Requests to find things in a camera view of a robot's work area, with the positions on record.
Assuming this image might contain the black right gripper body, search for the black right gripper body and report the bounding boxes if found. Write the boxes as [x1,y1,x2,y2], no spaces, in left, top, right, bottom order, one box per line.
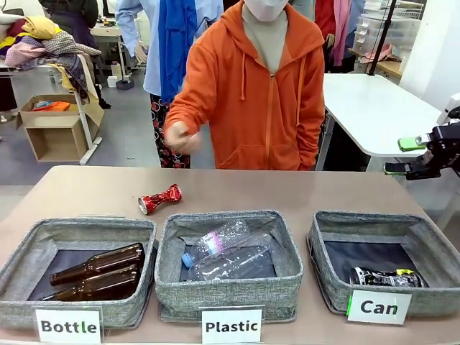
[427,121,460,170]

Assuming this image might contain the crushed black can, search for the crushed black can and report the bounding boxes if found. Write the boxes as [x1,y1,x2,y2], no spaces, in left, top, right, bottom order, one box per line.
[349,266,426,289]

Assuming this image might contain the small bottle pink label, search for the small bottle pink label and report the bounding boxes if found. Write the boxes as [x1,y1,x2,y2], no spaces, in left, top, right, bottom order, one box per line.
[195,219,251,258]

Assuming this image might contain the large clear plastic bottle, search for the large clear plastic bottle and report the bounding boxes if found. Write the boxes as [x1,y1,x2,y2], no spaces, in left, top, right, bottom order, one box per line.
[180,232,278,282]

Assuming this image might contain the brown glass bottle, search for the brown glass bottle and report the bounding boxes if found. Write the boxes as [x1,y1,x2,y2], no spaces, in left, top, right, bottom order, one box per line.
[49,242,146,288]
[37,264,142,303]

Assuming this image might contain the person's right forearm orange sleeve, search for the person's right forearm orange sleeve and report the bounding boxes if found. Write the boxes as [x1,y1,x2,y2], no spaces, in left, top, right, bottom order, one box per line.
[163,53,219,139]

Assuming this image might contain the person's left forearm orange sleeve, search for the person's left forearm orange sleeve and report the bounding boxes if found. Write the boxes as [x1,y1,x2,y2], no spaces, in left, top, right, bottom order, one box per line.
[296,89,327,172]

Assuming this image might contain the grey basket labelled Can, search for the grey basket labelled Can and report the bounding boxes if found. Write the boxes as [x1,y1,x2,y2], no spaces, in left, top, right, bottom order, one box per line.
[306,210,460,318]

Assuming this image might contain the white Can label sign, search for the white Can label sign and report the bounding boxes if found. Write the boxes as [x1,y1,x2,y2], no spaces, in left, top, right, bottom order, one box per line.
[346,289,413,326]

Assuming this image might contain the grey basket labelled Plastic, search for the grey basket labelled Plastic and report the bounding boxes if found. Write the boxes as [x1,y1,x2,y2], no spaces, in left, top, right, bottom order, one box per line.
[154,209,305,323]

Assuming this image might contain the crushed red can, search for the crushed red can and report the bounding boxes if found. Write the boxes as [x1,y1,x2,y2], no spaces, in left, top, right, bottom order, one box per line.
[138,183,183,216]

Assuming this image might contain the grey basket labelled Bottle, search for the grey basket labelled Bottle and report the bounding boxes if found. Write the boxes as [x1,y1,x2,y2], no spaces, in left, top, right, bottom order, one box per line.
[0,215,160,330]

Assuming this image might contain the person's right hand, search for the person's right hand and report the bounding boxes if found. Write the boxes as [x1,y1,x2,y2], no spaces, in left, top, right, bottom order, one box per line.
[162,119,203,156]

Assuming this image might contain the blue shirt person's hand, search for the blue shirt person's hand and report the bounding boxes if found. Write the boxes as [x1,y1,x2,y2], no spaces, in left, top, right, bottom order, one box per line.
[134,38,149,64]

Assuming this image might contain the large white table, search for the large white table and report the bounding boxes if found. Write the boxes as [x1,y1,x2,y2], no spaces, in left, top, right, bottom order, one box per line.
[318,73,454,170]

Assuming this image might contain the pink cloth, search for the pink cloth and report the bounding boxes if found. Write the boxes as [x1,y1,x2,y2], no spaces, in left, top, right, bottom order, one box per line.
[359,42,402,64]

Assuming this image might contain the black pole stand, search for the black pole stand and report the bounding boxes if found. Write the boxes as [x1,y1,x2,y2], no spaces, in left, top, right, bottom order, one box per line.
[366,0,398,76]

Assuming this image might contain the clear plastic storage drawers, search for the clear plastic storage drawers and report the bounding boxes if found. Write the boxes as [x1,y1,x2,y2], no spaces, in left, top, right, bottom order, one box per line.
[354,10,423,58]

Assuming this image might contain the person in red top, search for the person in red top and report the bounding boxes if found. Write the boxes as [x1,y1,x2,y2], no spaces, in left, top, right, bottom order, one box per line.
[314,0,366,75]

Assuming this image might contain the person in orange hoodie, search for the person in orange hoodie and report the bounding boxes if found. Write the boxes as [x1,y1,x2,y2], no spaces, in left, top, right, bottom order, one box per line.
[162,0,327,172]

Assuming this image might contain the white face mask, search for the white face mask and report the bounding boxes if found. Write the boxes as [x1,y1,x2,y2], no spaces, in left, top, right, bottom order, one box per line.
[245,0,289,22]

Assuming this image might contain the white Plastic label sign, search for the white Plastic label sign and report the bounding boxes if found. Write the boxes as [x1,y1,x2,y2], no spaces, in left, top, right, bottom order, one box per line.
[200,307,264,345]

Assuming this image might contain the blue scarf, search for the blue scarf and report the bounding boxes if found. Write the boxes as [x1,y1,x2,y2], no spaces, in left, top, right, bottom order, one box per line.
[157,0,198,104]

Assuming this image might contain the person in blue shirt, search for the person in blue shirt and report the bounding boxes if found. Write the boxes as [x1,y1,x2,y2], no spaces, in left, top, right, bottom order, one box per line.
[114,0,226,170]

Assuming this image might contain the white background desk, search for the white background desk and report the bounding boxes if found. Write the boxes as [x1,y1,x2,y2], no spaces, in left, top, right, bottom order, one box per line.
[89,23,129,78]

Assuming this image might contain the white table with clothes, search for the white table with clothes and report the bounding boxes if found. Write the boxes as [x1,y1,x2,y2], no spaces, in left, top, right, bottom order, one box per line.
[0,53,104,166]

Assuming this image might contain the wooden open box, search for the wooden open box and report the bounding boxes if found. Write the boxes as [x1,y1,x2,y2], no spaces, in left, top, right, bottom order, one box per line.
[25,115,83,163]

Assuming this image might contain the orange cloth in box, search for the orange cloth in box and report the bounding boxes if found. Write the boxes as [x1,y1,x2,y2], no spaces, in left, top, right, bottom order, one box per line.
[34,100,72,112]

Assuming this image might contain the person in dark clothes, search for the person in dark clothes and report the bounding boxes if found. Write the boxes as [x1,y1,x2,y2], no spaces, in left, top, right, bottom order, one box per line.
[38,0,113,111]

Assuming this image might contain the white Bottle label sign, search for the white Bottle label sign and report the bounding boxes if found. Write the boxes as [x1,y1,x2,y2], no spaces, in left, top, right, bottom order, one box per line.
[34,306,103,344]

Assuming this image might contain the pile of colourful clothes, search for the pile of colourful clothes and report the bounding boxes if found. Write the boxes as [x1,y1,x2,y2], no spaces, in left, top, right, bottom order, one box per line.
[0,14,103,105]

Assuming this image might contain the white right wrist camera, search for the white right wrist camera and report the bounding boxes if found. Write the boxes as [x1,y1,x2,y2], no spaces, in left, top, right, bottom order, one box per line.
[436,92,460,126]

